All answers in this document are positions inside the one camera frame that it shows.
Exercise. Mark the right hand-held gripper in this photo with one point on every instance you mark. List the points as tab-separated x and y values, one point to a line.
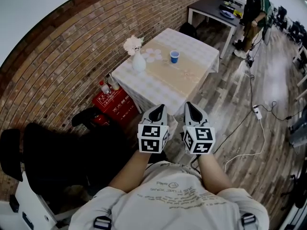
199	140

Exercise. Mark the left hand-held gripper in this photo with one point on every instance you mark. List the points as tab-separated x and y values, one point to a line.
152	140

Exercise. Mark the blue cup container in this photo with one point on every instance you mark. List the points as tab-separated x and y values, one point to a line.
174	58

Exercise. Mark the person's right forearm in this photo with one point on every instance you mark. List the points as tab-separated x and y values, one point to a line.
213	174

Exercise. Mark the person's left forearm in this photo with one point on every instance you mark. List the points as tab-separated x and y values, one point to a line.
130	171

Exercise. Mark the red fire equipment box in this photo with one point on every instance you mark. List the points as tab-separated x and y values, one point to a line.
117	106

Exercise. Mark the beige table runner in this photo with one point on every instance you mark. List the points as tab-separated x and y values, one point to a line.
177	73

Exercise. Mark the clear plastic cup with straw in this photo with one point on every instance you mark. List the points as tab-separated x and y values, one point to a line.
113	82

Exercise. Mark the white ceramic vase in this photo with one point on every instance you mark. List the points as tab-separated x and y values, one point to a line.
138	63

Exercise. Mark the clear bottle with red cap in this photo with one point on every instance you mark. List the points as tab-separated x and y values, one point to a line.
104	88

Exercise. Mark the white flower-shaped coaster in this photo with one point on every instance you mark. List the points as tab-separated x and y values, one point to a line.
153	54

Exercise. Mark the white power strip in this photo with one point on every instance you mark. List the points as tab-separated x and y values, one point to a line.
257	112

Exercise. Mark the table with white checked cloth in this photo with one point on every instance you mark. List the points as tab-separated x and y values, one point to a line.
189	44

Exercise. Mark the white artificial flowers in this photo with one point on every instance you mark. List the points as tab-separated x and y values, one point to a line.
130	44

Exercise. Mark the black backpack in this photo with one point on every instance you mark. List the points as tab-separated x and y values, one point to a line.
188	30

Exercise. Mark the person's white printed shirt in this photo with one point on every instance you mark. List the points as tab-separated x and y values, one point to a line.
172	210

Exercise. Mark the grey chair seat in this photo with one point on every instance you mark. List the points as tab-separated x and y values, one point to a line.
298	133

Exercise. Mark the black office chair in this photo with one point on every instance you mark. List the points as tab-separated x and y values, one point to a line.
57	157

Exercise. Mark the blue plate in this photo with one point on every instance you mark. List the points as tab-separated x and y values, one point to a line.
227	14

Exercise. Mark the dark desk with white legs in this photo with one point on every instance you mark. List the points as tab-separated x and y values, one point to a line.
208	8

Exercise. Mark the yellow item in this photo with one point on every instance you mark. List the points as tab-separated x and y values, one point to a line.
238	14

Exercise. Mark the black flat box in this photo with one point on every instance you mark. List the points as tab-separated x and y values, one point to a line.
226	7

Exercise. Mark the black stand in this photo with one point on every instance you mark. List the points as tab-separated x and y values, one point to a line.
299	193

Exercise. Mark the black swivel chair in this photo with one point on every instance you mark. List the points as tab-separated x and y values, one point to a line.
281	17
297	31

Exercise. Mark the white frame table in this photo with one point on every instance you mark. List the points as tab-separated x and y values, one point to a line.
302	61

